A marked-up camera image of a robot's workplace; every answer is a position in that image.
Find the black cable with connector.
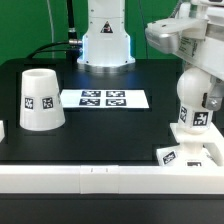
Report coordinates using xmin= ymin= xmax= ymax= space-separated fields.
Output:
xmin=26 ymin=38 xmax=84 ymax=60

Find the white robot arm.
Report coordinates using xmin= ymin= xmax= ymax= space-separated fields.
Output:
xmin=78 ymin=0 xmax=224 ymax=111

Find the white front wall bar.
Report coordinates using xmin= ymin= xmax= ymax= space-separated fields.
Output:
xmin=0 ymin=165 xmax=224 ymax=194

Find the white marker sheet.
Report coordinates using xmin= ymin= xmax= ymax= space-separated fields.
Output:
xmin=61 ymin=89 xmax=149 ymax=109

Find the white lamp shade cone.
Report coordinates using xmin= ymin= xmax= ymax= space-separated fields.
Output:
xmin=20 ymin=69 xmax=65 ymax=131

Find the white left wall block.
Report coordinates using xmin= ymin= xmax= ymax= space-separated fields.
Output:
xmin=0 ymin=120 xmax=5 ymax=142

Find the black vertical cable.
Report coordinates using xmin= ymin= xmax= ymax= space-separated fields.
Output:
xmin=66 ymin=0 xmax=78 ymax=61

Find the white lamp bulb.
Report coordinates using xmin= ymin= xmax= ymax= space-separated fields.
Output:
xmin=177 ymin=67 xmax=213 ymax=134

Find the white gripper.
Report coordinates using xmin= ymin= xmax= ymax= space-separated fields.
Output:
xmin=145 ymin=0 xmax=224 ymax=111

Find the thin white cable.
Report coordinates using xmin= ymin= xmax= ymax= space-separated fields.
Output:
xmin=46 ymin=0 xmax=56 ymax=59

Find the white lamp base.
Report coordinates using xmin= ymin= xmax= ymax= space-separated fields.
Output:
xmin=156 ymin=123 xmax=224 ymax=167

